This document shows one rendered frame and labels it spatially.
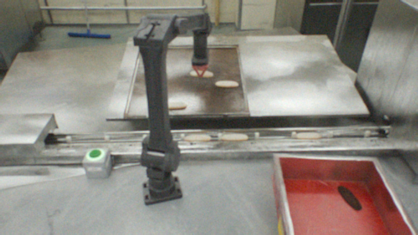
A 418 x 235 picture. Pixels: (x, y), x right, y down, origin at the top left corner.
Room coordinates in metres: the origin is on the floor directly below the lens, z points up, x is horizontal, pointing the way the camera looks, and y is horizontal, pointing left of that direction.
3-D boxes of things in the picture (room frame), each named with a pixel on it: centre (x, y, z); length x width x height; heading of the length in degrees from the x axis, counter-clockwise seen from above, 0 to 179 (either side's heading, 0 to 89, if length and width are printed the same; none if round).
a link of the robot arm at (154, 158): (0.71, 0.16, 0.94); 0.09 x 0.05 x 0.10; 167
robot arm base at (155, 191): (0.69, 0.16, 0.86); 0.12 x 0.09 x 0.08; 105
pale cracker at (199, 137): (0.92, 0.05, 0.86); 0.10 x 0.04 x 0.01; 92
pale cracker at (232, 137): (0.92, -0.09, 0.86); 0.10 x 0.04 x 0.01; 92
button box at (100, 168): (0.78, 0.38, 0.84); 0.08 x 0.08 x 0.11; 2
